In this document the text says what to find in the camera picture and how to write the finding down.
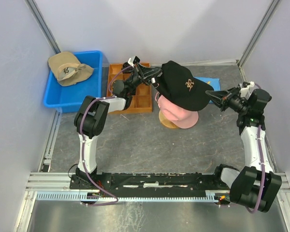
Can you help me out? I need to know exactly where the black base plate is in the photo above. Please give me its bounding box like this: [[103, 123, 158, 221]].
[[69, 172, 232, 198]]

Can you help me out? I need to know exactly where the rolled black belt top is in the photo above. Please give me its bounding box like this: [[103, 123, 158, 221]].
[[122, 62, 129, 70]]

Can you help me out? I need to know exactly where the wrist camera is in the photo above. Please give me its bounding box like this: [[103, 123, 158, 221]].
[[127, 56, 140, 67], [239, 81, 255, 98]]

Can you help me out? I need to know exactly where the blue astronaut print cloth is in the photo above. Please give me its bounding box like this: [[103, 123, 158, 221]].
[[194, 77, 221, 91]]

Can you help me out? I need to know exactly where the black cap white lining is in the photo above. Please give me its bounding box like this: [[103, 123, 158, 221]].
[[152, 60, 214, 111]]

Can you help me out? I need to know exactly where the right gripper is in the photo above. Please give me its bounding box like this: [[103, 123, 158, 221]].
[[205, 87, 249, 114]]

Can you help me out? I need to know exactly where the wooden hat stand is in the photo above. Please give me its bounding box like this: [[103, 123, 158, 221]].
[[159, 111, 179, 129]]

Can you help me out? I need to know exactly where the blue plastic bin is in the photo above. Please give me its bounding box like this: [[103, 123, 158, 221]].
[[43, 50, 103, 113]]

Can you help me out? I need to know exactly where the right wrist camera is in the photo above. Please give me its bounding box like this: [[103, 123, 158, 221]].
[[239, 81, 255, 98]]

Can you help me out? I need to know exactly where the beige cap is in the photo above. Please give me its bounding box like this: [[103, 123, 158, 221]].
[[48, 51, 94, 87]]

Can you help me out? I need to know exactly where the wooden compartment tray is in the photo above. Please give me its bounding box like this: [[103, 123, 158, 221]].
[[107, 63, 152, 114]]

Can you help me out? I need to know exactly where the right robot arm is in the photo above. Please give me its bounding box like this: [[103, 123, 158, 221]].
[[206, 85, 282, 213]]

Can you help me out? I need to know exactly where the blue cable duct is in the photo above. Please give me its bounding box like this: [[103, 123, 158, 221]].
[[36, 190, 219, 202]]

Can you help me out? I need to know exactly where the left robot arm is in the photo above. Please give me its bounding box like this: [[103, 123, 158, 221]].
[[74, 62, 162, 189]]

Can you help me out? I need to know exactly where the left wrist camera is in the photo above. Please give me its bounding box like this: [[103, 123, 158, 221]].
[[127, 56, 140, 67]]

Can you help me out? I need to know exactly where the pink cap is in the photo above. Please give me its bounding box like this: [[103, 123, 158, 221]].
[[155, 93, 199, 129]]

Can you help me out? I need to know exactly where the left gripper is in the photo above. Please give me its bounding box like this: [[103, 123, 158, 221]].
[[124, 62, 162, 95]]

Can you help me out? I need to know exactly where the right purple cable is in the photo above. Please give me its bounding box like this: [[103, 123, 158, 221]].
[[217, 83, 268, 213]]

